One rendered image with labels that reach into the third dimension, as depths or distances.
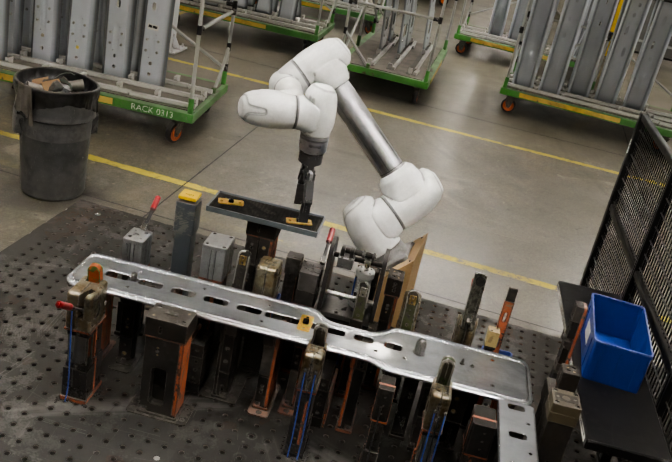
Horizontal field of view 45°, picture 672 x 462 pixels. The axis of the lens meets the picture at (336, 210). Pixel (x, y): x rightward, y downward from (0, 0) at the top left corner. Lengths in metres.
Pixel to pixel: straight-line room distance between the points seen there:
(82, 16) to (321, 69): 4.00
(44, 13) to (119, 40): 0.63
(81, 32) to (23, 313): 4.17
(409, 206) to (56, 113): 2.57
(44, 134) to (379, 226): 2.60
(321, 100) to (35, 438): 1.23
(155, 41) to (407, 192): 3.89
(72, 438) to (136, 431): 0.17
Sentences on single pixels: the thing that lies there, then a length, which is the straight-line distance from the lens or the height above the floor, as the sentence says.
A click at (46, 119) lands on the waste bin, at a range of 4.98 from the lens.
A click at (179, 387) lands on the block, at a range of 2.38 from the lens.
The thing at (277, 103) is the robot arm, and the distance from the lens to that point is 2.39.
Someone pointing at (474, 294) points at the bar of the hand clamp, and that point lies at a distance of 2.45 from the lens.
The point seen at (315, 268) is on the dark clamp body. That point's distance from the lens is 2.52.
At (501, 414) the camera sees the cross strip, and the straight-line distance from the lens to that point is 2.25.
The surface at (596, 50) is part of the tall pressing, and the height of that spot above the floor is 0.81.
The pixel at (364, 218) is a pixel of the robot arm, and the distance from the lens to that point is 2.98.
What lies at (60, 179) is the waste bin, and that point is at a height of 0.16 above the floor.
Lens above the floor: 2.27
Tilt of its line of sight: 24 degrees down
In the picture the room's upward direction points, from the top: 12 degrees clockwise
